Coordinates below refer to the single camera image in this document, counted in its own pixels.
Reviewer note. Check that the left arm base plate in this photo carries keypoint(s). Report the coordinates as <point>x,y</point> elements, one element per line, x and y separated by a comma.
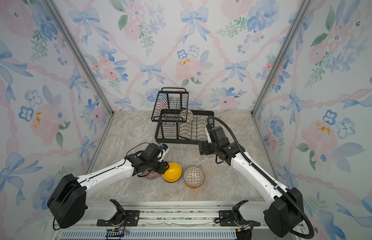
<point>128,218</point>

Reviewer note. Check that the left aluminium corner post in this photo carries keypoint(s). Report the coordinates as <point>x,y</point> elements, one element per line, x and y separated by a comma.
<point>74,48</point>

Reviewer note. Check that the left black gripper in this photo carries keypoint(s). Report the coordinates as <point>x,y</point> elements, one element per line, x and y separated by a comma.
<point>164,167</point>

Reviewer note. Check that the aluminium corner post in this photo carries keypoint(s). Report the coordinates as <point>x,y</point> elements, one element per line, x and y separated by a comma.
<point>285,47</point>
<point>74,48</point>

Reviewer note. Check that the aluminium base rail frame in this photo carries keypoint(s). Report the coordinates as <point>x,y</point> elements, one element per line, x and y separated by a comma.
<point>201,220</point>

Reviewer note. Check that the orange dotted patterned bowl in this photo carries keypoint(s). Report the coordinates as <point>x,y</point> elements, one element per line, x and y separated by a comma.
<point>194,177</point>

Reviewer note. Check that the white red patterned bowl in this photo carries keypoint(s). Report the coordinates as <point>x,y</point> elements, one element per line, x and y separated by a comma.
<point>186,115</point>

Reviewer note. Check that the pink patterned bowl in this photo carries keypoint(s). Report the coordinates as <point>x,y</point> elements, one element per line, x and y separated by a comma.
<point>151,175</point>

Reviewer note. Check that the black wire dish rack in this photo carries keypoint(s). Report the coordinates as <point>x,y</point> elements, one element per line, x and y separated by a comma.
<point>170,128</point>

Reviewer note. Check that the right aluminium corner post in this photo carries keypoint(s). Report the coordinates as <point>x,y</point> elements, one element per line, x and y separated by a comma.
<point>285,47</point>

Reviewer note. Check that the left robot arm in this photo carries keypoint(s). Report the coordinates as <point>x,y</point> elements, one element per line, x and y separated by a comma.
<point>70,204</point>

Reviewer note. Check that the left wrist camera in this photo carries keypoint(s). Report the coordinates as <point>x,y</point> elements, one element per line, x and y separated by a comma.
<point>165,150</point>

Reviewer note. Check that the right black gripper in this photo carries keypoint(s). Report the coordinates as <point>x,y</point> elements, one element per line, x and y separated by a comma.
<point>205,145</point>

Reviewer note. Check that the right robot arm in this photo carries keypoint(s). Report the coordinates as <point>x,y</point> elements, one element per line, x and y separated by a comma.
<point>283,209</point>

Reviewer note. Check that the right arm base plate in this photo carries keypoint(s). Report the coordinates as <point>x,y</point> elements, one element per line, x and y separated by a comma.
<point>230,219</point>

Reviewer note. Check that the yellow bowl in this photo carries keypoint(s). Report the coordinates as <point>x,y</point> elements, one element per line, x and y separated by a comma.
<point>173,173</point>

